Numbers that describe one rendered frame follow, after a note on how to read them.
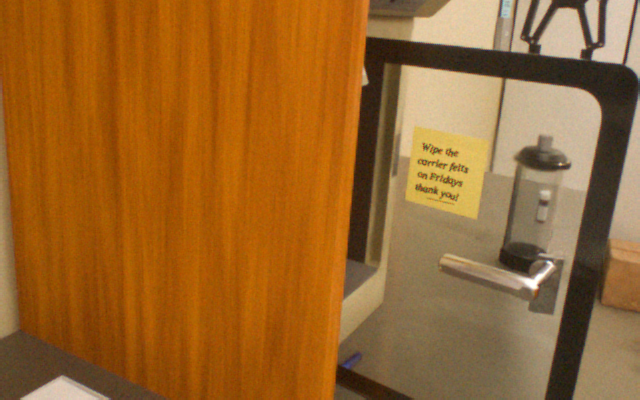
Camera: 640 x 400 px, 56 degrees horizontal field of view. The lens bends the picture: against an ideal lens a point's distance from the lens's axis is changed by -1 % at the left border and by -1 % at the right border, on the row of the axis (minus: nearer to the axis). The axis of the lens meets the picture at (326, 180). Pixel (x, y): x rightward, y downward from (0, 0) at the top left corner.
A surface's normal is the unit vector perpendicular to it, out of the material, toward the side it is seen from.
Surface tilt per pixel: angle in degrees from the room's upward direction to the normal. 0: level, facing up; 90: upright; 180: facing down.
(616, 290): 92
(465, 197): 90
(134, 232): 90
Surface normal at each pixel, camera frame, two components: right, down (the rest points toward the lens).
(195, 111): -0.47, 0.21
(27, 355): 0.07, -0.96
